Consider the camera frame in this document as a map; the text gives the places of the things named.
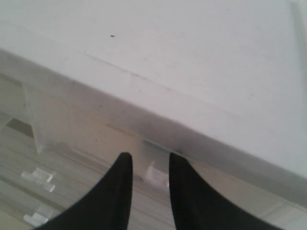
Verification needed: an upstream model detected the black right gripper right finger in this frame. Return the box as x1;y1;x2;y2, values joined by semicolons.
169;153;277;230

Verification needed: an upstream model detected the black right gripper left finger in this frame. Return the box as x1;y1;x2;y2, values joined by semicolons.
37;152;133;230

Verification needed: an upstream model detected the clear middle wide drawer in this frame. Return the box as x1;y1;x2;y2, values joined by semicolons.
0;142;173;225

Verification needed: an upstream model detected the clear wide drawer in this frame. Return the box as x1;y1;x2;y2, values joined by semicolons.
0;182;83;230
0;142;173;225

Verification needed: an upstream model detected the clear bottom wide drawer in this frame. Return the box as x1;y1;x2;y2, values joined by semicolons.
0;182;83;230

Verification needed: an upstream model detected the white plastic drawer cabinet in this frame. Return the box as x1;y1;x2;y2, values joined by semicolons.
0;0;307;230

